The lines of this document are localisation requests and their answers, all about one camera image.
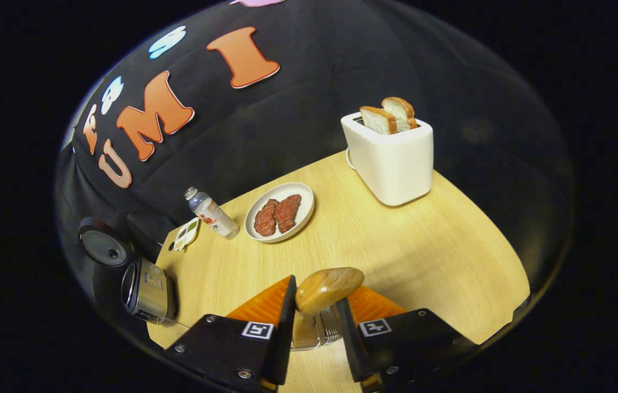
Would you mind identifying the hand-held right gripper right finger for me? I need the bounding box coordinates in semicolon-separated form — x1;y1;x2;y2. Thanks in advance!
336;285;478;393

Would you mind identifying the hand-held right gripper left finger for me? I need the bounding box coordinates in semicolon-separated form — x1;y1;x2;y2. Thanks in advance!
163;275;298;393

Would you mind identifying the metal wire chopstick holder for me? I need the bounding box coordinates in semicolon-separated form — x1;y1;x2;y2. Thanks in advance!
290;306;342;351

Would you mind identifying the wooden spoon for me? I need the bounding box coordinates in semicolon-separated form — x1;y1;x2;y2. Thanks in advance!
292;267;365;350

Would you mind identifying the black and silver rice cooker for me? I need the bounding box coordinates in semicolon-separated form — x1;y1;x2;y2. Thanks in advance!
79;217;178;325

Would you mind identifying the white round plate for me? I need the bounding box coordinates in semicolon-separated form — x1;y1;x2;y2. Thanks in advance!
244;182;315;243

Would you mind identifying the small clear water bottle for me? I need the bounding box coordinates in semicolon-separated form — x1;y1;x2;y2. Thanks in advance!
184;187;239;240

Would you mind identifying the white divided condiment dish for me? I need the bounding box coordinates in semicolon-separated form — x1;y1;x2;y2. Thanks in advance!
173;217;200;252

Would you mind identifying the white toaster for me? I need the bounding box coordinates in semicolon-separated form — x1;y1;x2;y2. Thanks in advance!
340;112;434;206

